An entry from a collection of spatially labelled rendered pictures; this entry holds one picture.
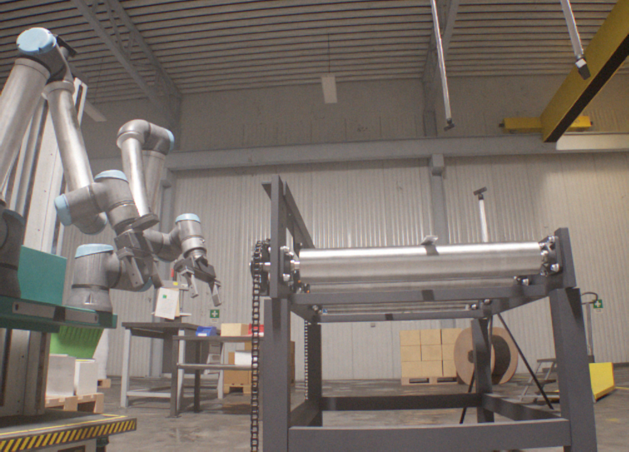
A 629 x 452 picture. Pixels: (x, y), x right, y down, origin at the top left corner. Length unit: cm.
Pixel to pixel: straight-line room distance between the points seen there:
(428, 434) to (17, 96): 162
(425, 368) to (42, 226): 816
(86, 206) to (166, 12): 1117
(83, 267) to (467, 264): 143
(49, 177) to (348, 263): 130
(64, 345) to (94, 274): 226
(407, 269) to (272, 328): 47
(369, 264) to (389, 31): 1144
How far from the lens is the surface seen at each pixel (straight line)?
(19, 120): 162
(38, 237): 208
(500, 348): 858
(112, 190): 141
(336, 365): 1215
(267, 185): 170
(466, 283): 186
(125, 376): 547
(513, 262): 159
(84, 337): 434
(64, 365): 337
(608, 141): 1443
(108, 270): 200
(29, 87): 166
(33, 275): 194
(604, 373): 650
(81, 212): 144
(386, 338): 1216
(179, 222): 179
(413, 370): 942
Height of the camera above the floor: 56
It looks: 17 degrees up
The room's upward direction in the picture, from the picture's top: 1 degrees counter-clockwise
